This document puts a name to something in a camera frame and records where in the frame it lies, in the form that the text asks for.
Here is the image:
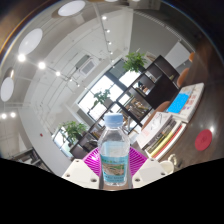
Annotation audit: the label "dark open shelf unit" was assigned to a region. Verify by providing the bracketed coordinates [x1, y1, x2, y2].
[68, 54, 181, 160]

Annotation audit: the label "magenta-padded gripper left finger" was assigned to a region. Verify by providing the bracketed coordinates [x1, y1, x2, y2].
[61, 147, 103, 190]

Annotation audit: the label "cream ceramic mug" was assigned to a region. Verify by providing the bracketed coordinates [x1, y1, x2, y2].
[159, 153, 183, 175]

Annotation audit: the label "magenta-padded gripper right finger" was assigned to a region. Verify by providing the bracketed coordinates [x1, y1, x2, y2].
[126, 147, 168, 190]

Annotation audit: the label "white book with red edge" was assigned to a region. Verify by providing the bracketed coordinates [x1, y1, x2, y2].
[154, 123, 188, 162]

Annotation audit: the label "ceiling air conditioner unit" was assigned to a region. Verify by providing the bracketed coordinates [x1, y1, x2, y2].
[75, 54, 98, 77]

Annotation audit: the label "round white ceiling panels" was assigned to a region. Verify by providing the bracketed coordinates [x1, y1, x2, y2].
[0, 0, 87, 103]

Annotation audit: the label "ceiling spot lights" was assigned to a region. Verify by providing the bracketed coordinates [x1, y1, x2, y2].
[0, 14, 114, 120]

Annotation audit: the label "white board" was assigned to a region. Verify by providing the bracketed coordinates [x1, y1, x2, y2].
[164, 41, 191, 69]

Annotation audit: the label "potted green plant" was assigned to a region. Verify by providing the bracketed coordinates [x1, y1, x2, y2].
[92, 88, 112, 109]
[122, 51, 148, 73]
[59, 120, 89, 145]

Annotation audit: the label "clear blue-capped water bottle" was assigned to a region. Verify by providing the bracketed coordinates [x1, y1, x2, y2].
[97, 113, 131, 187]

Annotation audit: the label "flat round red coaster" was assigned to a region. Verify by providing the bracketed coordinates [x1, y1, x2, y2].
[194, 129, 213, 152]

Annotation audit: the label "yellow-spined book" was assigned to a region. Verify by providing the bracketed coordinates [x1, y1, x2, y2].
[149, 128, 183, 156]

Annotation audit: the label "dark-spined book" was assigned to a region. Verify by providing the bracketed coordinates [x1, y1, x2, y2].
[144, 119, 178, 153]

